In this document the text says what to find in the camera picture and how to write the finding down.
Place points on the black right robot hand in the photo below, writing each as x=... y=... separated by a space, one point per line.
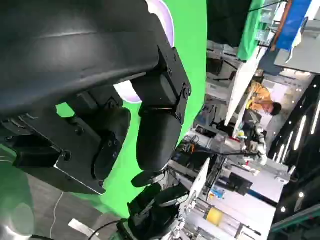
x=155 y=207

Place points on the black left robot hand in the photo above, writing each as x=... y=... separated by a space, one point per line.
x=75 y=50

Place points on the yellow cylinder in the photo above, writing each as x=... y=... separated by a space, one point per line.
x=214 y=215

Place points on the black monitor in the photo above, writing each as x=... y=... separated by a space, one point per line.
x=240 y=183

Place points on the lilac plate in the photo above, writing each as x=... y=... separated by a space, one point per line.
x=167 y=25

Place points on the green table cloth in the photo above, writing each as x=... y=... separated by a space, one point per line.
x=197 y=75

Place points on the white desk board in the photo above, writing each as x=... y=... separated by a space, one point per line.
x=240 y=87

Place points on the black backdrop curtain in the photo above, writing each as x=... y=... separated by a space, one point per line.
x=225 y=22

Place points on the person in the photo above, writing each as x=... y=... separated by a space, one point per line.
x=265 y=98

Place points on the green hanging cloth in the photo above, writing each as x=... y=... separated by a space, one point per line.
x=250 y=32

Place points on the blue hanging cloth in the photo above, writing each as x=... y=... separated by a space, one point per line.
x=290 y=30

